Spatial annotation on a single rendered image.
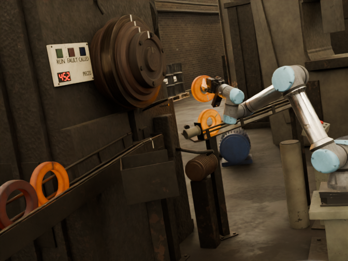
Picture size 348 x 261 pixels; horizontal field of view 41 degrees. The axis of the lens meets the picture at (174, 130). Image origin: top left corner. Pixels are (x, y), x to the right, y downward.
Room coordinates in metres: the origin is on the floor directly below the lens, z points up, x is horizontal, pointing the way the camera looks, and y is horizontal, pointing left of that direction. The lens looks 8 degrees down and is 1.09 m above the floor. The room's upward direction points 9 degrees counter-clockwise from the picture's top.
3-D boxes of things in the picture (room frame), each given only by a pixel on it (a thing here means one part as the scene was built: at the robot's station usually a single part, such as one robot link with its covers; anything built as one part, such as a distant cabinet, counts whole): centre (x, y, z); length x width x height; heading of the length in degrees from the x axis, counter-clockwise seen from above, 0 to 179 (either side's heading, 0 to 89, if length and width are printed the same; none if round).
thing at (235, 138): (4.55, -0.58, 0.17); 0.57 x 0.31 x 0.34; 171
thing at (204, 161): (2.60, -0.13, 0.27); 0.22 x 0.13 x 0.53; 151
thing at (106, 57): (2.38, 0.15, 1.11); 0.47 x 0.06 x 0.47; 151
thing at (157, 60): (2.33, 0.07, 1.11); 0.28 x 0.06 x 0.28; 151
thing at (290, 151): (2.66, -0.66, 0.26); 0.12 x 0.12 x 0.52
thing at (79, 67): (2.14, 0.41, 1.15); 0.26 x 0.02 x 0.18; 151
